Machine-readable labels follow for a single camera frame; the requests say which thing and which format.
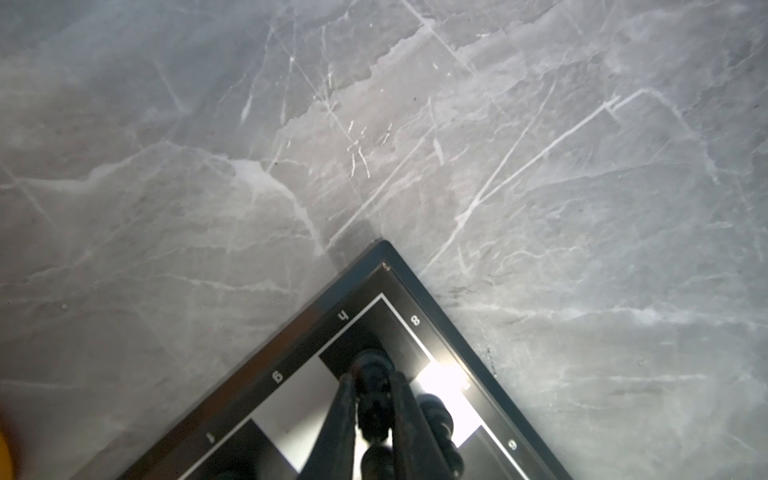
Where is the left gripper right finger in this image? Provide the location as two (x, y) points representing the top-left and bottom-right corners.
(390, 371), (453, 480)

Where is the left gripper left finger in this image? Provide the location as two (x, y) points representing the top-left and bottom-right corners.
(298, 374), (356, 480)

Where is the black chess rook piece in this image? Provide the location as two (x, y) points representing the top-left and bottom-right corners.
(349, 349), (395, 445)

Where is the black chess pawn piece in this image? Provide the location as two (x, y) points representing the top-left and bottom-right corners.
(417, 394), (465, 479)

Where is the black white chess board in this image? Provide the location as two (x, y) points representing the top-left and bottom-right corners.
(125, 240), (568, 479)

